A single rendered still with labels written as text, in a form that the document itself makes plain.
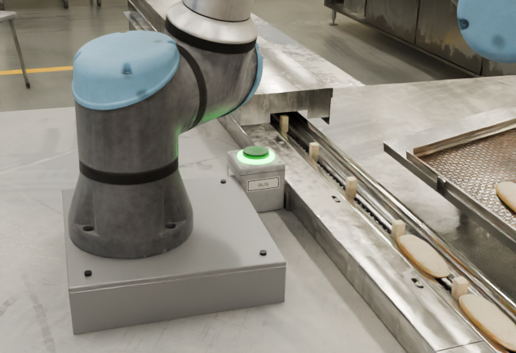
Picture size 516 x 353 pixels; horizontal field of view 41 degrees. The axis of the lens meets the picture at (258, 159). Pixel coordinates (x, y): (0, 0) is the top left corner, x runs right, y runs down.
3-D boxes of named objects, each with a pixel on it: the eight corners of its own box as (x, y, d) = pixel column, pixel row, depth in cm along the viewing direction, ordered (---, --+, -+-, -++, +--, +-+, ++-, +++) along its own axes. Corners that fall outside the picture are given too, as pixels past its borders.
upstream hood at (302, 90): (127, 3, 232) (126, -23, 228) (180, 1, 237) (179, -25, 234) (239, 134, 123) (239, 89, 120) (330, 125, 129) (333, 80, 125)
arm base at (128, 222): (61, 261, 77) (54, 181, 73) (75, 200, 91) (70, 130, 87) (196, 256, 79) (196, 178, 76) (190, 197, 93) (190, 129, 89)
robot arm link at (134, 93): (54, 156, 80) (44, 41, 74) (133, 124, 90) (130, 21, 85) (131, 183, 74) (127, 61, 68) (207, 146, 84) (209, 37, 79)
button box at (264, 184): (223, 213, 109) (223, 148, 104) (271, 206, 111) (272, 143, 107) (239, 238, 102) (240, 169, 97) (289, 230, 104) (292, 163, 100)
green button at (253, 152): (239, 156, 103) (239, 146, 103) (263, 153, 105) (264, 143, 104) (246, 167, 100) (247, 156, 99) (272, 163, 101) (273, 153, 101)
